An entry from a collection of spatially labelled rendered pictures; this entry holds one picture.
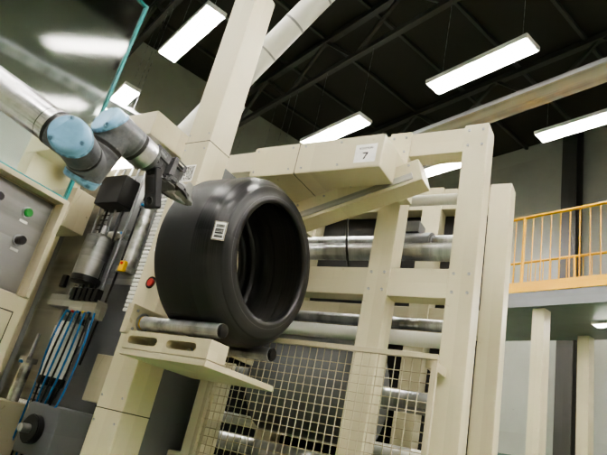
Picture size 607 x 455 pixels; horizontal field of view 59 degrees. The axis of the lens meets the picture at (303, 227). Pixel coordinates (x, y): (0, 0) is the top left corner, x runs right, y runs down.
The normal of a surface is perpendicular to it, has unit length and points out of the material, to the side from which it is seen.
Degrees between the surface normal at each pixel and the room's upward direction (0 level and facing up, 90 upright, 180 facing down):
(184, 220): 85
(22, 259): 90
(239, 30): 90
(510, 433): 90
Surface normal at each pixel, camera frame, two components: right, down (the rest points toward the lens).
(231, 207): 0.29, -0.51
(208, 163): 0.85, -0.02
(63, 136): 0.17, -0.24
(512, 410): -0.75, -0.39
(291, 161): -0.48, -0.43
